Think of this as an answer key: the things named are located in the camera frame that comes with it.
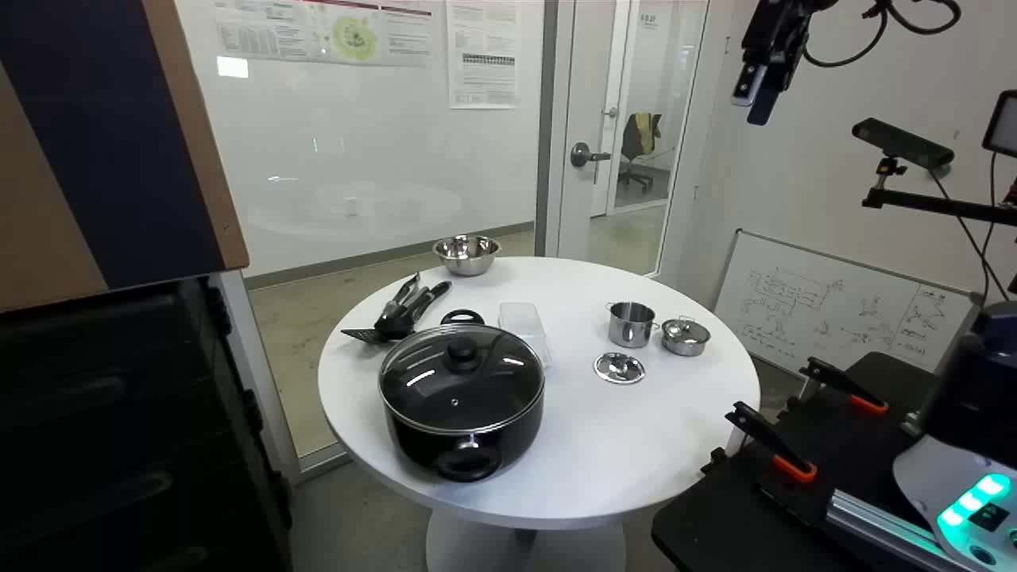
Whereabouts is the dark screen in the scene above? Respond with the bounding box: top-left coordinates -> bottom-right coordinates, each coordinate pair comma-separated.
979,87 -> 1017,164

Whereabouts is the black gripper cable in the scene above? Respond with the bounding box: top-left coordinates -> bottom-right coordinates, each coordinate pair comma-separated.
799,0 -> 966,71

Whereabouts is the black cabinet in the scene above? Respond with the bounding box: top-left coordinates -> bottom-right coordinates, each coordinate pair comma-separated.
0,272 -> 294,572

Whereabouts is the large black cooking pot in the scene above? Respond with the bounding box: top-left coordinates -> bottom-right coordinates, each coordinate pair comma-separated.
379,310 -> 551,487

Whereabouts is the aluminium rail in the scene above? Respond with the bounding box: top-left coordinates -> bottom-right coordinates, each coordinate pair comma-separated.
824,489 -> 964,570

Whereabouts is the white door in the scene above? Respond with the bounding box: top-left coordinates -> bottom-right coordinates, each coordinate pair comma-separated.
542,0 -> 643,264

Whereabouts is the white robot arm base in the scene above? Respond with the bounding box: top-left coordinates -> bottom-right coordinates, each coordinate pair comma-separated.
890,434 -> 1017,572

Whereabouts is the whiteboard with drawings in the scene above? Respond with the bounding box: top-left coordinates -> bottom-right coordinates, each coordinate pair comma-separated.
710,228 -> 979,374

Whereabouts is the metal door handle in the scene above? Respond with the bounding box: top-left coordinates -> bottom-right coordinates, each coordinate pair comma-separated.
567,139 -> 617,173

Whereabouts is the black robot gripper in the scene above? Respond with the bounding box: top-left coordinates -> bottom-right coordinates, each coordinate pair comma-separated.
730,0 -> 838,132

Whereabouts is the black clamp with orange tip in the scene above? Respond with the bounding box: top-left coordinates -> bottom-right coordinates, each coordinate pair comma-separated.
725,399 -> 824,489
796,354 -> 894,419

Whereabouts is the black camera bar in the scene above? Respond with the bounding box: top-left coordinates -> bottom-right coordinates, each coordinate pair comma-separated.
849,115 -> 955,173

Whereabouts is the brown board with blue panel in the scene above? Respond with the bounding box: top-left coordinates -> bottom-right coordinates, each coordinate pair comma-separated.
0,0 -> 254,318

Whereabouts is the shallow small steel pot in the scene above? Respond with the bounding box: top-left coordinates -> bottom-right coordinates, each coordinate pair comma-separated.
659,315 -> 715,360

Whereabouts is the small steel dish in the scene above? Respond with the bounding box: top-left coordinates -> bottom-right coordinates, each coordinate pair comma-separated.
595,349 -> 649,389

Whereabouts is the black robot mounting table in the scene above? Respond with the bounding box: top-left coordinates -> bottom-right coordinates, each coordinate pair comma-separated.
649,349 -> 964,572

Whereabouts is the steel mixing bowl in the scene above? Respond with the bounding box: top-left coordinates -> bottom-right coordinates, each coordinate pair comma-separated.
429,231 -> 504,279

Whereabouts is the wide wall poster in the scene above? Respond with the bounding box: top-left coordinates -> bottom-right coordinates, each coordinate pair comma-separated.
205,0 -> 439,71

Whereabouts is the narrow paper notice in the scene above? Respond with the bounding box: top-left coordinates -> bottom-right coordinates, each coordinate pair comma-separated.
445,0 -> 523,115

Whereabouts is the tall small steel pot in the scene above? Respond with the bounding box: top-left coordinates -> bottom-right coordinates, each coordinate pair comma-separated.
603,300 -> 659,354

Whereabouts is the black plastic spatula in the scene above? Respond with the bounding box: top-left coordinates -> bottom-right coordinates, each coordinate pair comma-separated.
341,276 -> 426,349

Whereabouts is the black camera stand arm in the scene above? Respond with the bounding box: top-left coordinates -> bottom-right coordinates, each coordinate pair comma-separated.
857,157 -> 1017,228

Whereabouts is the office chair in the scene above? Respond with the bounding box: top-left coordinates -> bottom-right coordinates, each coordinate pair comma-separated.
617,111 -> 664,196

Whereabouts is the glass lid with black knob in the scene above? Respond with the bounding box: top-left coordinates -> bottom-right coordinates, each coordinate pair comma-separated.
379,320 -> 545,440

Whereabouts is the dark blue device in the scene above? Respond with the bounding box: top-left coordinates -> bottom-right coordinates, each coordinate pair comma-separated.
922,300 -> 1017,471

